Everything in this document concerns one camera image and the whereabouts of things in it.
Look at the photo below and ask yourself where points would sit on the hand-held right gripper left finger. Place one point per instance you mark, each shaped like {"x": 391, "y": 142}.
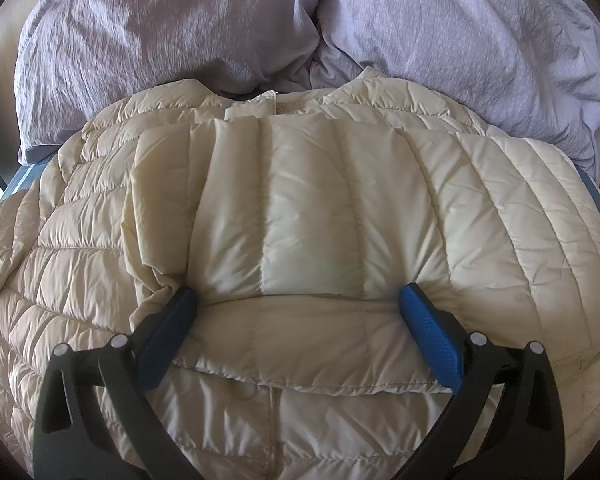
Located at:
{"x": 167, "y": 332}

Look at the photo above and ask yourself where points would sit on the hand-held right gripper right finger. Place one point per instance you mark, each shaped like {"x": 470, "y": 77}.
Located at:
{"x": 430, "y": 330}

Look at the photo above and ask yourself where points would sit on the cream quilted down jacket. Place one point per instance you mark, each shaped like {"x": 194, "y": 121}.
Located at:
{"x": 305, "y": 200}

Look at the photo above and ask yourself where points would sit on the blue and white bed sheet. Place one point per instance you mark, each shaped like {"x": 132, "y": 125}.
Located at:
{"x": 30, "y": 176}

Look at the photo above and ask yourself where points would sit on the lavender crinkled duvet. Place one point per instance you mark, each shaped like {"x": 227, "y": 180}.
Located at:
{"x": 455, "y": 45}

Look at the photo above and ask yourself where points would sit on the lavender crinkled pillow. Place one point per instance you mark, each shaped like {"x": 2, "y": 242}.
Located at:
{"x": 155, "y": 35}

